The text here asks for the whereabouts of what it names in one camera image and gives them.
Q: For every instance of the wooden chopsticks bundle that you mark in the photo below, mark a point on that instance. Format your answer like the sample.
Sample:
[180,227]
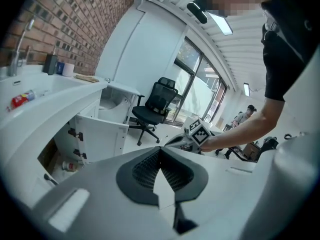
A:
[86,78]

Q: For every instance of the person's right forearm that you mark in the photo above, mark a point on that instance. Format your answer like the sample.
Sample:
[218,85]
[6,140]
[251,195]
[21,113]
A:
[237,131]

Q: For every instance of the person's black shirt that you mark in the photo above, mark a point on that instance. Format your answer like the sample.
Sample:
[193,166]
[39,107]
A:
[282,59]

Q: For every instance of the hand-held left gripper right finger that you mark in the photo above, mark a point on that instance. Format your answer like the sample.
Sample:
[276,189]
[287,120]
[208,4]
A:
[220,196]

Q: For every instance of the chrome faucet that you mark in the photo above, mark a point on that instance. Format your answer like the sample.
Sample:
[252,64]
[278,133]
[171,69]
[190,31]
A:
[18,51]

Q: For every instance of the black box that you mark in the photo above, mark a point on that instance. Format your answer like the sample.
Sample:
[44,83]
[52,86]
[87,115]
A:
[50,64]

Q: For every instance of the blue box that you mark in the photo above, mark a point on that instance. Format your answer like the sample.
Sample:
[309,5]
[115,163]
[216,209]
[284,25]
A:
[60,68]

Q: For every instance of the brown cardboard box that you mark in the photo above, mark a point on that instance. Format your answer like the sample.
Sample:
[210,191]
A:
[251,149]

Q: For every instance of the white cabinet door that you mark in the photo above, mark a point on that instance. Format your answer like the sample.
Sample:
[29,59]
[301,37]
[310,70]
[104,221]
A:
[37,187]
[102,136]

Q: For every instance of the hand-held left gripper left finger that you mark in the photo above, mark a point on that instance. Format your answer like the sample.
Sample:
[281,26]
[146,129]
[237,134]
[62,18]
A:
[100,196]

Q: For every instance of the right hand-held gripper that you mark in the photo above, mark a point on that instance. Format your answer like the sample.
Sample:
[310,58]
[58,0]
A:
[200,135]

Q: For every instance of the black mesh office chair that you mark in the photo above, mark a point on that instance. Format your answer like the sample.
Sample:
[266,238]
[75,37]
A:
[152,109]

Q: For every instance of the white paper roll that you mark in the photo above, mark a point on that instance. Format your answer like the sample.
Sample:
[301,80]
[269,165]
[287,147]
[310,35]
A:
[68,69]

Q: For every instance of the black door hinge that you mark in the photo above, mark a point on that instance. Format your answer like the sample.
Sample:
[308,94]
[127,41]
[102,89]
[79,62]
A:
[80,154]
[76,134]

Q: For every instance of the rectangular ceiling light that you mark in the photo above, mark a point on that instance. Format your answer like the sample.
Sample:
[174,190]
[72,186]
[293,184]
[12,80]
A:
[221,22]
[246,89]

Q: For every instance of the black head-worn camera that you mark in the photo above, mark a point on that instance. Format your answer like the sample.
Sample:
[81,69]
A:
[197,12]

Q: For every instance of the large glass window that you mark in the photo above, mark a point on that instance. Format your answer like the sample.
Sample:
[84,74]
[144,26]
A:
[195,84]

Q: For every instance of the white bottle with red label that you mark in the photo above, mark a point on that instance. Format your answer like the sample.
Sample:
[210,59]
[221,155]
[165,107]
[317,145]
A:
[70,165]

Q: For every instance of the red drink can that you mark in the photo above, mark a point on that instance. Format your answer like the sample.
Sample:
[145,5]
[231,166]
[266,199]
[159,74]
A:
[22,99]

